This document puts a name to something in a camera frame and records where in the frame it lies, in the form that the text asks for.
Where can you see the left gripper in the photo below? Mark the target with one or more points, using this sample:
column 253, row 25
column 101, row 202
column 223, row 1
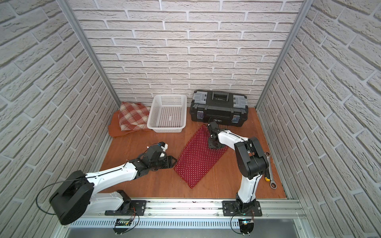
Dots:
column 164, row 161

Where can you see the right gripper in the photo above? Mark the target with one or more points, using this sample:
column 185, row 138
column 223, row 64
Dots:
column 211, row 144

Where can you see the red polka dot skirt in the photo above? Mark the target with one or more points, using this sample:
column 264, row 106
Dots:
column 197, row 159

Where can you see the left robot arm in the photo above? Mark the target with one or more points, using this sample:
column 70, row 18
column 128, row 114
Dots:
column 80, row 194

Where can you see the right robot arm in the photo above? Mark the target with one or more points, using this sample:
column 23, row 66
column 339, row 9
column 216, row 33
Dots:
column 253, row 162

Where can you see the black plastic toolbox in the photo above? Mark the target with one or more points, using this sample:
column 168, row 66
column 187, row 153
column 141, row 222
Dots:
column 224, row 108

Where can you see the white plastic basket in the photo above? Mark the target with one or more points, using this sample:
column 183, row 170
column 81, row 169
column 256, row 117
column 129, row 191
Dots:
column 168, row 113

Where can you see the red plaid skirt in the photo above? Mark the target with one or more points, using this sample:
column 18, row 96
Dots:
column 133, row 116

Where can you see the orange skirt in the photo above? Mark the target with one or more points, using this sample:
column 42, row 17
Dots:
column 114, row 128

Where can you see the left controller board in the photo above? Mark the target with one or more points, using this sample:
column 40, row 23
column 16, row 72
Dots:
column 122, row 226

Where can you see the controller board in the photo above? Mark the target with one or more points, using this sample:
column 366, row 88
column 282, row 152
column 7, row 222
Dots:
column 246, row 226
column 122, row 226

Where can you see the right controller board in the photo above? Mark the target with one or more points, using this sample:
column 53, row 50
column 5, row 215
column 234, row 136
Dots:
column 246, row 226

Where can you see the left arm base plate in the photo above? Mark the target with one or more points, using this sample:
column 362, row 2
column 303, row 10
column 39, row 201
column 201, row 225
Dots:
column 129, row 208

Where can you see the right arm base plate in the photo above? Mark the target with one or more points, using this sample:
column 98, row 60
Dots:
column 230, row 208

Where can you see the aluminium mounting rail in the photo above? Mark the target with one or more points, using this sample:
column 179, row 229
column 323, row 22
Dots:
column 194, row 208

